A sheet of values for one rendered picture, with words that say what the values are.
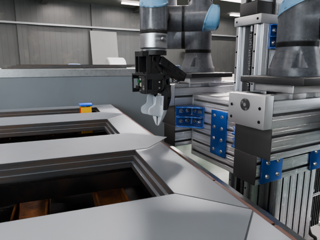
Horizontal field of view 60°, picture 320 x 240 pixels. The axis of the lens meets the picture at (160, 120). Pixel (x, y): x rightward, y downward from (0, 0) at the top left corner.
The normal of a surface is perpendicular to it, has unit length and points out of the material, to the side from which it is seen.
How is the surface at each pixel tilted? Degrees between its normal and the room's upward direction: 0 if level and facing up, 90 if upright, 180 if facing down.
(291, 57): 73
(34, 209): 0
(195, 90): 90
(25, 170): 90
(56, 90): 90
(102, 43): 81
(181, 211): 0
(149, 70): 90
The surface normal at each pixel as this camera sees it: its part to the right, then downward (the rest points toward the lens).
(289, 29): -0.74, 0.13
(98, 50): 0.47, 0.01
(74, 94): 0.34, 0.18
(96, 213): 0.00, -0.98
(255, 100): -0.88, 0.09
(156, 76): 0.62, 0.15
